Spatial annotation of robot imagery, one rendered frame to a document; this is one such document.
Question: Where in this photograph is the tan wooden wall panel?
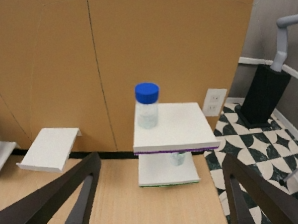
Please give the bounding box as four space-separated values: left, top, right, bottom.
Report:
0 0 253 159

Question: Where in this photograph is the clear glass bottle with blue cap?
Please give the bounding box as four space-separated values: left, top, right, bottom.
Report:
134 83 158 129

